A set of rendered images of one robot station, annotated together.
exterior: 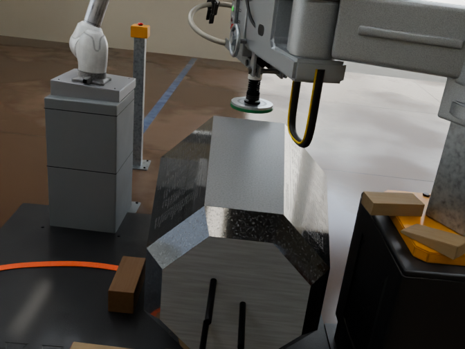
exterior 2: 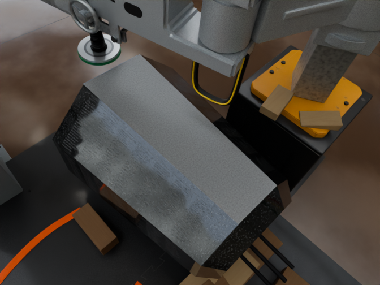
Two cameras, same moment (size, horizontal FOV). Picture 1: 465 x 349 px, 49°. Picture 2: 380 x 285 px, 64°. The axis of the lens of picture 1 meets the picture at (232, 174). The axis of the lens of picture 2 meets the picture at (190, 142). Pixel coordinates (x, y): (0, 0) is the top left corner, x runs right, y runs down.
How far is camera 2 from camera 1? 1.52 m
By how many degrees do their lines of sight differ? 50
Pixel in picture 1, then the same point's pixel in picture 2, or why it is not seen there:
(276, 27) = (168, 14)
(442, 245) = (332, 126)
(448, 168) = (312, 70)
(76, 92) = not seen: outside the picture
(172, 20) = not seen: outside the picture
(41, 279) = (29, 277)
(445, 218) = (307, 95)
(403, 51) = (313, 18)
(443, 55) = (339, 11)
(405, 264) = (318, 148)
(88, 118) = not seen: outside the picture
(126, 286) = (106, 236)
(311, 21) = (243, 24)
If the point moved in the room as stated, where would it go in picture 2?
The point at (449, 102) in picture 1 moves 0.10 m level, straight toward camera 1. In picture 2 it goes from (325, 34) to (339, 49)
